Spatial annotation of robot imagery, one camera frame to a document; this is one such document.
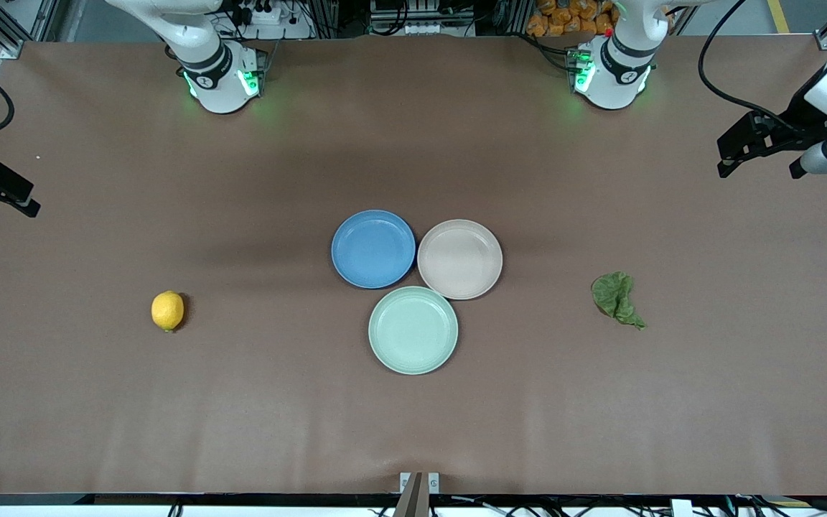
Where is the pink plate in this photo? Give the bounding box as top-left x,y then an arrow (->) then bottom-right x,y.
417,219 -> 504,301

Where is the green lettuce leaf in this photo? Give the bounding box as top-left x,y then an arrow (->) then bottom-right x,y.
590,271 -> 648,331

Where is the bag of orange items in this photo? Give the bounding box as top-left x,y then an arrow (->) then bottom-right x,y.
526,0 -> 616,38

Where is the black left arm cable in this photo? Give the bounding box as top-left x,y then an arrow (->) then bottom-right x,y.
698,0 -> 805,136

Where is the green plate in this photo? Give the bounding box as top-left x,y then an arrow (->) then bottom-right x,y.
368,286 -> 459,376

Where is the yellow lemon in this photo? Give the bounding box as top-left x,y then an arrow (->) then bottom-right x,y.
151,290 -> 185,333

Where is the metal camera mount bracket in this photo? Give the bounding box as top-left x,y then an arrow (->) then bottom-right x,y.
393,471 -> 441,517

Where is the blue plate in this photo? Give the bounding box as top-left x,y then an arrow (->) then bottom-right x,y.
331,210 -> 416,289

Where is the white power strip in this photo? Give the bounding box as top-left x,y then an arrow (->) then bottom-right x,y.
235,0 -> 314,41

